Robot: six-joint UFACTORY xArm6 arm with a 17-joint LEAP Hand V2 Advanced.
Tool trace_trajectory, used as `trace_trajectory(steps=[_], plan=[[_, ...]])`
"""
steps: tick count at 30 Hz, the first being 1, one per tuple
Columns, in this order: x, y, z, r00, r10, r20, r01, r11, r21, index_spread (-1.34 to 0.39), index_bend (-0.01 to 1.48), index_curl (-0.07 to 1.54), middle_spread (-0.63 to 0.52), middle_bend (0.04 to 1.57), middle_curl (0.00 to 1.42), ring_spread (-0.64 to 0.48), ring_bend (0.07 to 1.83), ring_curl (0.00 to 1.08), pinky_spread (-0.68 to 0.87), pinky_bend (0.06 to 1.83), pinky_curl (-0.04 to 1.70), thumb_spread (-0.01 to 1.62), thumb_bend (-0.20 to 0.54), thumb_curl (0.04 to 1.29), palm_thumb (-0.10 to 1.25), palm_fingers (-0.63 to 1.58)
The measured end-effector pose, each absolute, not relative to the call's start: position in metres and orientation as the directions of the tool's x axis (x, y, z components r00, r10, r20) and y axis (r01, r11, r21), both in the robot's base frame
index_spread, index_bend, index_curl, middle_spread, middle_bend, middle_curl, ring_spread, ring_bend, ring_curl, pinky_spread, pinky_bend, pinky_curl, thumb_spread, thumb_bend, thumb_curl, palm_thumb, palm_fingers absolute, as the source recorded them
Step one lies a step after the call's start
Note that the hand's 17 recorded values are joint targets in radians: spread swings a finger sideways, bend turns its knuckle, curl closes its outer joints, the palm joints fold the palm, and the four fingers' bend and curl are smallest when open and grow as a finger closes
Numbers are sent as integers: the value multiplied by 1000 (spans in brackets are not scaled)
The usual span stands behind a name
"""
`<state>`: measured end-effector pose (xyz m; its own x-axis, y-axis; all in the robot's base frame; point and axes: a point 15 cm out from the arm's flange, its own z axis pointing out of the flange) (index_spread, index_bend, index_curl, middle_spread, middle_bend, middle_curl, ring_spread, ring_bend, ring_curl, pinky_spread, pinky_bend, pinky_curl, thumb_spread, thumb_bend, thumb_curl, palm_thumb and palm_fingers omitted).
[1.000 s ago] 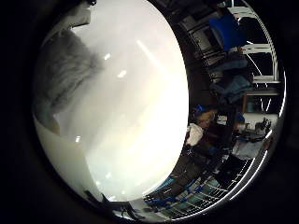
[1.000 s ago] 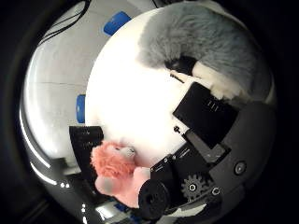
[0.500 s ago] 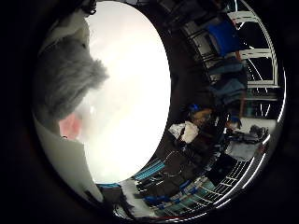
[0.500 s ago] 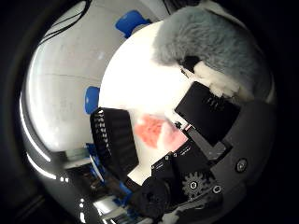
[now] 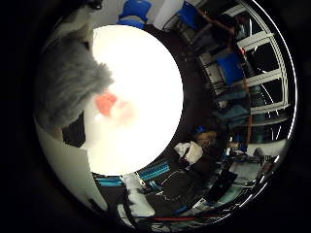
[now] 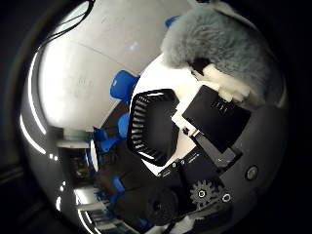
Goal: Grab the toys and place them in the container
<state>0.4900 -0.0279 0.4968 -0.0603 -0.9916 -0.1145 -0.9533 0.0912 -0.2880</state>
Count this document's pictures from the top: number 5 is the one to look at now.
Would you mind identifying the pink fluffy plush toy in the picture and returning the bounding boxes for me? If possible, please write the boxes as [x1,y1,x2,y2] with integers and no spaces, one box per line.
[94,91,136,126]

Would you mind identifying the grey fluffy plush toy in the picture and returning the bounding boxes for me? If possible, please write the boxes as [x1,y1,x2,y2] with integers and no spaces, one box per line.
[33,23,116,131]

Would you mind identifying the small blue cap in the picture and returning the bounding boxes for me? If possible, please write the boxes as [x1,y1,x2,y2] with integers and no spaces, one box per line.
[193,125,208,135]

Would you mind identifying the brown fluffy bag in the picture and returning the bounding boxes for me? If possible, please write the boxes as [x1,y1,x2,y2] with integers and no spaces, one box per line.
[193,130,218,149]

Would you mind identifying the black laptop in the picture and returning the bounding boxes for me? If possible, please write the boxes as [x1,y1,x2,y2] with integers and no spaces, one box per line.
[207,169,239,204]

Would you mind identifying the blue plastic chair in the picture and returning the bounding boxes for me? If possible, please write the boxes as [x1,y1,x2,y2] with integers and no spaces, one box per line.
[176,1,200,30]
[217,52,247,87]
[117,0,153,30]

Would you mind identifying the blue-grey cloth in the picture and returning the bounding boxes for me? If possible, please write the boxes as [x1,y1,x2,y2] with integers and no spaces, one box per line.
[212,104,252,129]

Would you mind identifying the standing person in dark clothes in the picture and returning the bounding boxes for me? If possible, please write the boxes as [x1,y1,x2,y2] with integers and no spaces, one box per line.
[197,8,249,56]

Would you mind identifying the white window frame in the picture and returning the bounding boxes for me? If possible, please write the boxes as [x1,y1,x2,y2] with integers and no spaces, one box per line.
[226,6,293,128]

